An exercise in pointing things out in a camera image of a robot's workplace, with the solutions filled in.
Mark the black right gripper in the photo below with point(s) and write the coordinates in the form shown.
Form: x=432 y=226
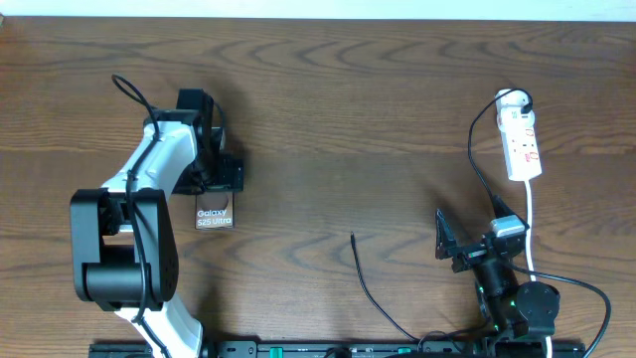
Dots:
x=446 y=248

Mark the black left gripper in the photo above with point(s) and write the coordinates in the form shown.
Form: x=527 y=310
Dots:
x=230 y=177

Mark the Galaxy S25 Ultra smartphone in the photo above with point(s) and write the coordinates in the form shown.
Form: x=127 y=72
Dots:
x=214 y=211

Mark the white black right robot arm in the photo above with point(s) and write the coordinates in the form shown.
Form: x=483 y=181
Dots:
x=519 y=312

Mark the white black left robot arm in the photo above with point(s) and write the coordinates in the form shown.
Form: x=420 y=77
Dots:
x=123 y=247

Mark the white usb charger adapter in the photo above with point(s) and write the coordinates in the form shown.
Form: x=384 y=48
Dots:
x=514 y=110

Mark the white power strip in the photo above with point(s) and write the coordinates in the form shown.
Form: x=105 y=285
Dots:
x=522 y=154

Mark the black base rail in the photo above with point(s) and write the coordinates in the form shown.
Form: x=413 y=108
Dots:
x=250 y=349

